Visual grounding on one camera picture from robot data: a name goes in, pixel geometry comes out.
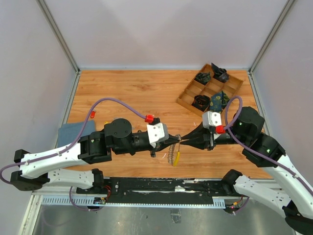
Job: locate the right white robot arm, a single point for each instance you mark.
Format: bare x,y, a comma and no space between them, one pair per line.
295,202

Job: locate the large keyring with yellow handle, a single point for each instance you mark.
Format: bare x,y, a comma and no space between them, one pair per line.
174,154

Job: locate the key with red tag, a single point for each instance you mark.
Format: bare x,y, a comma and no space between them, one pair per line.
92,115

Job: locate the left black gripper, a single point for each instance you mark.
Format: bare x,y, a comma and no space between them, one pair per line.
161,146

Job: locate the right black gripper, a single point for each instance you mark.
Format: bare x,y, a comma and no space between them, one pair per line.
199,138

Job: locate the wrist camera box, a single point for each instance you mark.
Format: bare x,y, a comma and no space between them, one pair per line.
211,119
157,133

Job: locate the folded blue cloth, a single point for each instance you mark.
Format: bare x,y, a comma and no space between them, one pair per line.
68,132

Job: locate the blue yellow leaf tie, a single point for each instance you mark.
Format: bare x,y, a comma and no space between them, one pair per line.
218,102

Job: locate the green patterned rolled tie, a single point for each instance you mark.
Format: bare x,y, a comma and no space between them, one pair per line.
203,77

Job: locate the wooden compartment tray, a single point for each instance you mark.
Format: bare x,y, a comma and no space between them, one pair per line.
212,87

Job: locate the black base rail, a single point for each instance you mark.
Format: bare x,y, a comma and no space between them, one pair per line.
161,191

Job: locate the dark rolled tie top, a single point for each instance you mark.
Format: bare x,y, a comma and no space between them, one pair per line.
219,73

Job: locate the black orange rolled tie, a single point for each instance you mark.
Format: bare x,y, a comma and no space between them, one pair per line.
201,102

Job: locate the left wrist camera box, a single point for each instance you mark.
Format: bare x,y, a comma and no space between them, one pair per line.
157,133

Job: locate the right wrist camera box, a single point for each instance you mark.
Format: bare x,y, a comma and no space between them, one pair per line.
211,119

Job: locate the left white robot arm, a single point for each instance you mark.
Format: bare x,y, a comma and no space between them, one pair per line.
51,168

